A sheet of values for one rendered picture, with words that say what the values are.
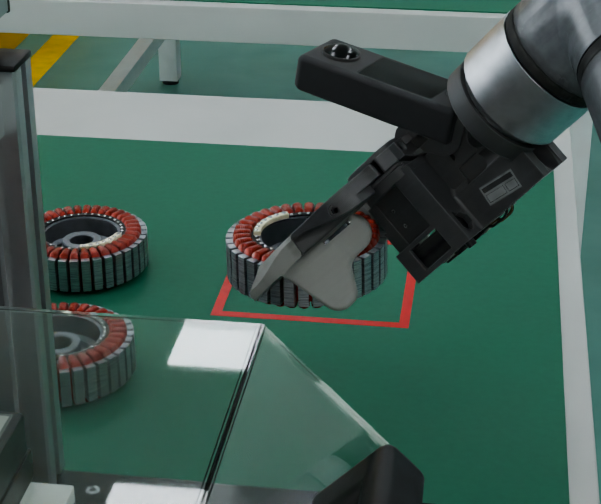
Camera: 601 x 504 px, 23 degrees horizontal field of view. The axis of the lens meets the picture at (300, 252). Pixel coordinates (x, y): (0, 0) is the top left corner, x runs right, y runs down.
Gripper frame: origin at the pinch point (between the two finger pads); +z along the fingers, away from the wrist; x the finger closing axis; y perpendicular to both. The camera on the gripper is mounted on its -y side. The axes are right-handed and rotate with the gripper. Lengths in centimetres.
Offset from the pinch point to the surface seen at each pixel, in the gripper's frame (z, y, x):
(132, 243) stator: 20.1, -11.3, 8.5
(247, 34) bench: 48, -36, 81
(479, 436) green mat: -0.2, 17.8, 1.9
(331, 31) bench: 41, -28, 86
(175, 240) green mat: 23.5, -10.4, 16.6
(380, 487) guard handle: -35, 12, -47
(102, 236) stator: 24.8, -14.3, 11.0
